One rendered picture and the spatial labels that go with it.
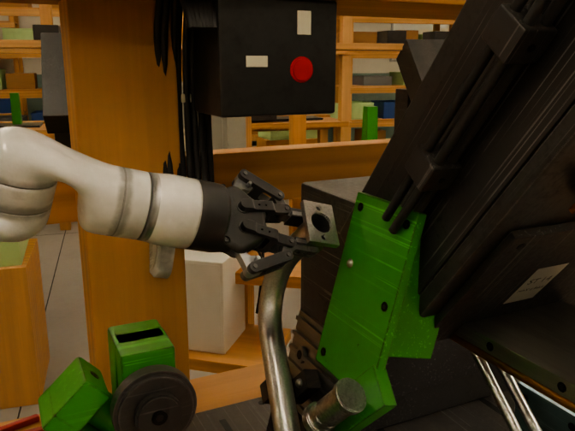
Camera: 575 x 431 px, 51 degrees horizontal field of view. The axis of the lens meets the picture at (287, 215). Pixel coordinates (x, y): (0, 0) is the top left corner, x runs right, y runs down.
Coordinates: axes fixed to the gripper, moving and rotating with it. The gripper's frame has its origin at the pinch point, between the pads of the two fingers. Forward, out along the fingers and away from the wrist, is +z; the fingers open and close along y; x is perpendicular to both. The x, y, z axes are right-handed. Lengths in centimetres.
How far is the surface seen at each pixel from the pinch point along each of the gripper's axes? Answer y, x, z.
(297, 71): 23.1, -3.4, 0.8
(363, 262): -5.2, -3.8, 4.7
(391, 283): -9.4, -7.5, 4.7
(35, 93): 463, 502, 17
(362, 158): 30.1, 17.3, 27.5
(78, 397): -18.4, 3.8, -23.7
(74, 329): 97, 276, 29
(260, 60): 23.3, -3.1, -4.6
